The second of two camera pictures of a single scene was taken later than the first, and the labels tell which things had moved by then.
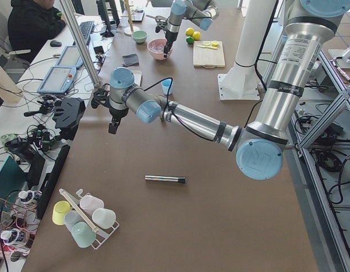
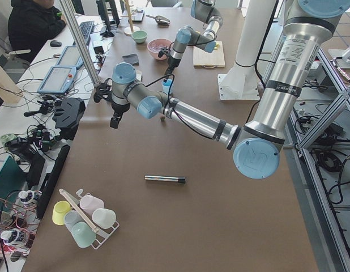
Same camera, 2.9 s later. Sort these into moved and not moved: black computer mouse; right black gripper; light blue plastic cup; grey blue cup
Moved: right black gripper
Not moved: black computer mouse; grey blue cup; light blue plastic cup
